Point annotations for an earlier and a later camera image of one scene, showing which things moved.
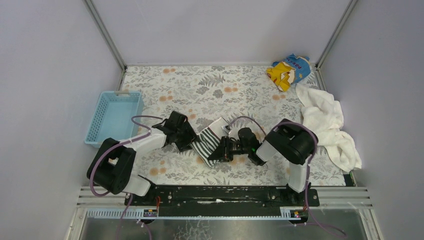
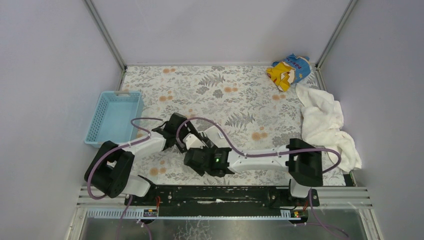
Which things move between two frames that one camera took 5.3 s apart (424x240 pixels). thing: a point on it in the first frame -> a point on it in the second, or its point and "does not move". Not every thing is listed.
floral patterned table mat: x=226 y=126 does not move
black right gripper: x=224 y=148 -> x=194 y=160
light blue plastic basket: x=112 y=117 does not move
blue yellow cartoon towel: x=294 y=70 does not move
